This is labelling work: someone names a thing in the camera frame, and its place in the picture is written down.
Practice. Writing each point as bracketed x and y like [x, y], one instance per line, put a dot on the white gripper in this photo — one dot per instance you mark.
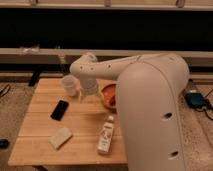
[89, 86]

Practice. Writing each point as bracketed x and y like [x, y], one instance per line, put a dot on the black eraser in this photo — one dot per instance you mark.
[59, 110]

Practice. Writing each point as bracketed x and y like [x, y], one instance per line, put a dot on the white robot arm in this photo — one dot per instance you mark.
[147, 91]

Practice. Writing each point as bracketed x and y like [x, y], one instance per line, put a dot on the white sponge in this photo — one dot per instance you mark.
[60, 137]

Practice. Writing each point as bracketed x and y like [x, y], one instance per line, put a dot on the orange bowl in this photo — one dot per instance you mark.
[108, 96]

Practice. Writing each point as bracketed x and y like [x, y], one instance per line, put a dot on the translucent plastic cup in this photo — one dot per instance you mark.
[69, 83]

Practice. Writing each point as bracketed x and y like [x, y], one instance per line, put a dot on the wooden table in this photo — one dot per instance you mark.
[58, 129]

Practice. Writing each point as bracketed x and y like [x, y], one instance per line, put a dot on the white lotion bottle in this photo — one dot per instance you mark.
[106, 135]

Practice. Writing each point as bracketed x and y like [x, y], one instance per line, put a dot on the black object on floor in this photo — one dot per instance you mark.
[4, 143]

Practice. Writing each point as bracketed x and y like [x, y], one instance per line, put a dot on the blue power box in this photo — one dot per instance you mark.
[197, 100]

